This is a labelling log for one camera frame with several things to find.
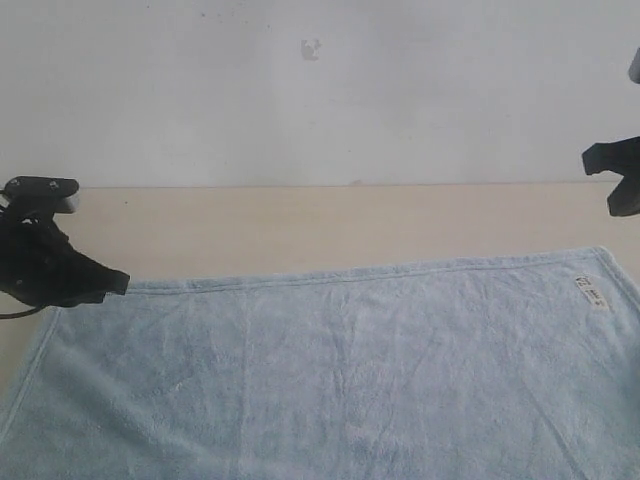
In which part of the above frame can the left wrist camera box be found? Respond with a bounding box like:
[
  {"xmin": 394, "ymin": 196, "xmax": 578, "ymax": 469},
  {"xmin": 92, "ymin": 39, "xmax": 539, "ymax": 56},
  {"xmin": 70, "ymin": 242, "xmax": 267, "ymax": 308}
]
[{"xmin": 1, "ymin": 176, "xmax": 80, "ymax": 215}]

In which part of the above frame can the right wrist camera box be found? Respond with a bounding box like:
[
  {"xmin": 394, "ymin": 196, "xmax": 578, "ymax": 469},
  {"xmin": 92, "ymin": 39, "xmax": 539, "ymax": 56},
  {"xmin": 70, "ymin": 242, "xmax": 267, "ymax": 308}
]
[{"xmin": 628, "ymin": 48, "xmax": 640, "ymax": 84}]

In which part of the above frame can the light blue fluffy towel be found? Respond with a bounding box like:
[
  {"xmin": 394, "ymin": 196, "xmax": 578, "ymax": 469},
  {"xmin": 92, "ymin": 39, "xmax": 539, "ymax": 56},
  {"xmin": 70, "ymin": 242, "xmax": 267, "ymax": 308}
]
[{"xmin": 1, "ymin": 247, "xmax": 639, "ymax": 479}]

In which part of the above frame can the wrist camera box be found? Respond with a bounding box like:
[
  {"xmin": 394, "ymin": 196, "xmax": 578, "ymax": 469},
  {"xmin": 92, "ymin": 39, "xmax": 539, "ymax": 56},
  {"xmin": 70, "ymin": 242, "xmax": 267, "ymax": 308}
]
[
  {"xmin": 628, "ymin": 48, "xmax": 640, "ymax": 84},
  {"xmin": 1, "ymin": 176, "xmax": 80, "ymax": 215}
]

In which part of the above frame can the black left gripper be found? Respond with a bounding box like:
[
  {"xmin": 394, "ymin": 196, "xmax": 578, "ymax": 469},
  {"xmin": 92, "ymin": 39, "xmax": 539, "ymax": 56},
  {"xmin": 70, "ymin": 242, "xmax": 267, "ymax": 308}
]
[{"xmin": 1, "ymin": 189, "xmax": 130, "ymax": 308}]

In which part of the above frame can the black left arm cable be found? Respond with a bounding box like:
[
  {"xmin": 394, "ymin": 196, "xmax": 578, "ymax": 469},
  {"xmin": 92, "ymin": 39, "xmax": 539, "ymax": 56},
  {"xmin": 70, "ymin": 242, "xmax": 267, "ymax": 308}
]
[{"xmin": 0, "ymin": 303, "xmax": 44, "ymax": 319}]

